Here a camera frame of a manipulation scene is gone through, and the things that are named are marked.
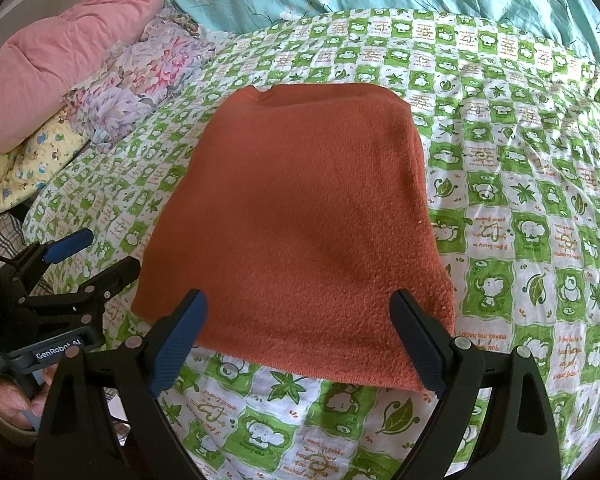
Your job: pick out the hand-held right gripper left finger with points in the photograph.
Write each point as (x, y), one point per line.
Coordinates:
(180, 340)

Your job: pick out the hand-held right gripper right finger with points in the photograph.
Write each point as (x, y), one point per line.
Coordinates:
(420, 345)

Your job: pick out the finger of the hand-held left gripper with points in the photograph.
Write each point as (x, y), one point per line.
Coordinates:
(70, 245)
(110, 280)

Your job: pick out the orange knit sweater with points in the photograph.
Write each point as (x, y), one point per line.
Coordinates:
(300, 210)

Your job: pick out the person's left hand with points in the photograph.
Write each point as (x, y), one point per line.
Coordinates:
(10, 400)

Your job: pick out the beige plaid cloth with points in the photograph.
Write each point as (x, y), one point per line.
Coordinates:
(7, 232)

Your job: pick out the yellow printed cloth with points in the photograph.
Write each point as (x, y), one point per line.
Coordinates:
(30, 155)

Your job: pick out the green checked printed bedsheet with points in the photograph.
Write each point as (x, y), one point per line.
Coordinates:
(530, 210)

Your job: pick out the pink quilt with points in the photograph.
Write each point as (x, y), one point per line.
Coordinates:
(55, 55)

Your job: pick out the purple floral pillow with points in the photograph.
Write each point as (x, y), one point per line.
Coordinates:
(140, 65)

